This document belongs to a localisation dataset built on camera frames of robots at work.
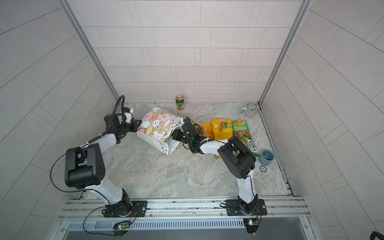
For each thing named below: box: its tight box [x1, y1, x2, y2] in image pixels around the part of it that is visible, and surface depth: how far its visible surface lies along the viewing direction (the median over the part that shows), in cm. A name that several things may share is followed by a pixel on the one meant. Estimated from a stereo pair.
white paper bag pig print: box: [137, 106, 184, 155], surface depth 87 cm
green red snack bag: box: [231, 119, 252, 138], surface depth 101 cm
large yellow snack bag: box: [211, 118, 233, 140], surface depth 98 cm
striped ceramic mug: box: [240, 102, 258, 117], surface depth 107 cm
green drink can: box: [175, 95, 185, 111], surface depth 109 cm
